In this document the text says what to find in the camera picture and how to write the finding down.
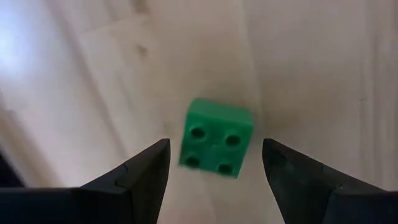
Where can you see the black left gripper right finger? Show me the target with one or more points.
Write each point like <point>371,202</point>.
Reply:
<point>326,202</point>

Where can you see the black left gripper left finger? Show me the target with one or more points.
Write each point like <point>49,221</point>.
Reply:
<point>93,205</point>

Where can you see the small green block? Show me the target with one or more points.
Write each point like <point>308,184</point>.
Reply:
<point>214,133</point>

